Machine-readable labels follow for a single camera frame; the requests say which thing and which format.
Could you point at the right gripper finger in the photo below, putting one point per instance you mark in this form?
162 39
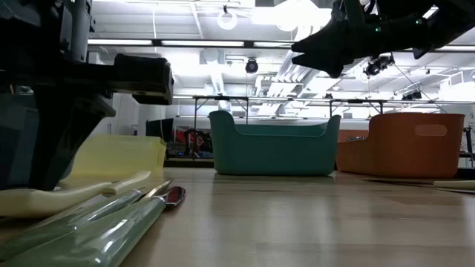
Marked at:
319 62
323 41

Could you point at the wooden chopstick on table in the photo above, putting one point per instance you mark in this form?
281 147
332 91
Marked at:
460 191

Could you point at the red object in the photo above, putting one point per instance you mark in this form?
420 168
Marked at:
185 135

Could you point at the black-legged folding table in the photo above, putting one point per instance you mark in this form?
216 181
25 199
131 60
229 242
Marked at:
356 100

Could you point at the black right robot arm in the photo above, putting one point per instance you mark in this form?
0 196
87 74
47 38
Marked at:
452 22

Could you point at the translucent yellow plastic bin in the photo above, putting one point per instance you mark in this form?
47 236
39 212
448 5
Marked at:
122 155

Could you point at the orange plastic bin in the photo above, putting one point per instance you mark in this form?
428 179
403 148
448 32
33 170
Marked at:
408 155

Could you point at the black monitor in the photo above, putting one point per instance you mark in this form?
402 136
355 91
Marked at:
159 129

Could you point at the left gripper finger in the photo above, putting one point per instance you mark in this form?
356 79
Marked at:
63 141

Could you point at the long ceiling light bar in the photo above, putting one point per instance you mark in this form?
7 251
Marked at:
204 43

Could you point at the green plastic bin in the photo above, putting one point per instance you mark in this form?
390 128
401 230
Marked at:
274 155

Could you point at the black ceiling camera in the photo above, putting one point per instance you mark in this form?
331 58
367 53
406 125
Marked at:
251 66

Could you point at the black ceiling spotlight cluster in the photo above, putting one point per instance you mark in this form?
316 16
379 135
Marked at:
378 65
412 95

